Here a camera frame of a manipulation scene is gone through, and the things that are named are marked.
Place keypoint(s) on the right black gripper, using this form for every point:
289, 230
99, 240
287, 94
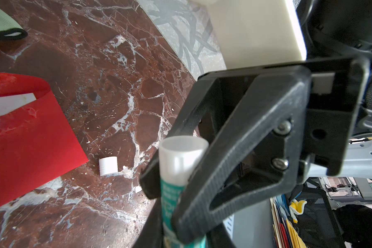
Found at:
337, 138

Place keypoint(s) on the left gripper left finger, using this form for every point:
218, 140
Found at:
151, 235

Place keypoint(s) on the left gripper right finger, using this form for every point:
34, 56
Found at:
219, 238

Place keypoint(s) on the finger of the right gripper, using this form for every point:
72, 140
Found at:
231, 100
258, 120

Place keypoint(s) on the green white glue stick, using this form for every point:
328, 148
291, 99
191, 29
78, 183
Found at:
178, 158

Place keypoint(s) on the white glue stick cap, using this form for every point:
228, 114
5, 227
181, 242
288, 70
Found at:
108, 165

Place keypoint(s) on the red envelope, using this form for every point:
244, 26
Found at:
37, 144

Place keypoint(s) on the green work glove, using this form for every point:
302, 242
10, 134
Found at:
10, 29

